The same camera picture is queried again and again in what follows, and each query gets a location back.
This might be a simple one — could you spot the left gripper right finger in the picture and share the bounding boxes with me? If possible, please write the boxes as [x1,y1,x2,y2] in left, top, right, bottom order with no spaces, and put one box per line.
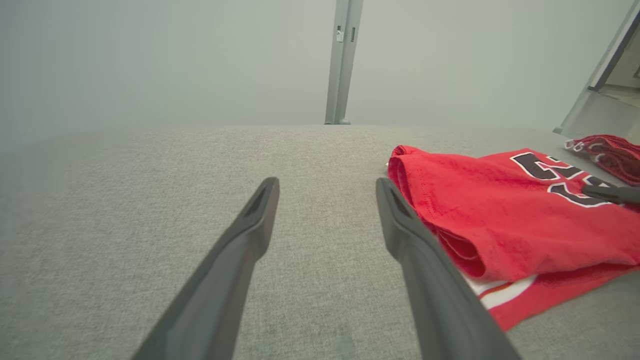
[375,177,523,360]

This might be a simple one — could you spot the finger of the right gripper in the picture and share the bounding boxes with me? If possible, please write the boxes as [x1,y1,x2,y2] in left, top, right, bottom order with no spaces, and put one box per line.
[581,184,640,205]

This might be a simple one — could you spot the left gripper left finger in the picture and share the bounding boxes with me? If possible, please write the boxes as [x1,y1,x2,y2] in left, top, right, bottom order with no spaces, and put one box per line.
[131,176,281,360]

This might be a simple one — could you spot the grey metal door frame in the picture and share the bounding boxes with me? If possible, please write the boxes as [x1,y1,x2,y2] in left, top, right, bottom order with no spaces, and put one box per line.
[552,0,640,146]

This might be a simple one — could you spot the red jersey with black lettering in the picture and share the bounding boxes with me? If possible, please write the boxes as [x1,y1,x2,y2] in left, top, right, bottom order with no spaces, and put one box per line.
[386,145,640,332]

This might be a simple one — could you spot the red shorts with white stripes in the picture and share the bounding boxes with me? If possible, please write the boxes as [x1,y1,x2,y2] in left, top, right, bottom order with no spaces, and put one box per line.
[564,134,640,187]

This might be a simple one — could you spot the grey metal wall post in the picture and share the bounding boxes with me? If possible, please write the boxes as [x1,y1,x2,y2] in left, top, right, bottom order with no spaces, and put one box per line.
[324,0,365,126]

